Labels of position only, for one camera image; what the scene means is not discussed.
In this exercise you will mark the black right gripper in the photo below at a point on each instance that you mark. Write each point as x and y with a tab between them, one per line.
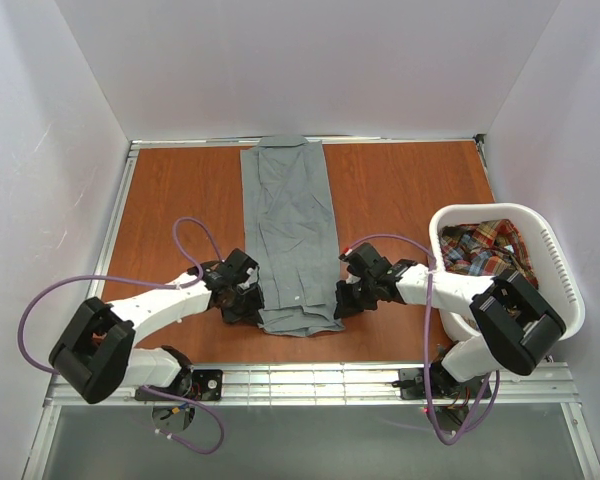
350	298

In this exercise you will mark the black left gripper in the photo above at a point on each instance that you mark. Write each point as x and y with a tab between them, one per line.
247	304

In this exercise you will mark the grey long sleeve shirt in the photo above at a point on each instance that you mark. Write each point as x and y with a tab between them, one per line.
290	230

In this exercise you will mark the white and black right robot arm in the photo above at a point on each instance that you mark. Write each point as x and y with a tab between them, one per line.
517	326

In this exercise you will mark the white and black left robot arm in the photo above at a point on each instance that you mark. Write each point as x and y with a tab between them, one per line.
98	351

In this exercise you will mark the red plaid shirt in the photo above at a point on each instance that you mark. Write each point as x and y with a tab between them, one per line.
486	249

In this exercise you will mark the white plastic laundry basket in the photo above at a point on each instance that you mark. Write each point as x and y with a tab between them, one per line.
556	281

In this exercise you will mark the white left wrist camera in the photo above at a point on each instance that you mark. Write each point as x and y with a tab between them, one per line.
251	279

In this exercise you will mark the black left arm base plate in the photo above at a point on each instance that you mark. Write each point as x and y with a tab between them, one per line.
210	382

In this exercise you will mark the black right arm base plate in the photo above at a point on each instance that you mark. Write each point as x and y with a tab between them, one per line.
411	383

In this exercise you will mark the aluminium left frame rail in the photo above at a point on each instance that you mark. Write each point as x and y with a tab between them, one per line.
103	264

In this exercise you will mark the aluminium frame rail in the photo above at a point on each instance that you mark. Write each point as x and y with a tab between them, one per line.
370	384
103	264

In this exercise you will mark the aluminium front frame rail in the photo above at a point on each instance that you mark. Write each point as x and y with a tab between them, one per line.
370	384

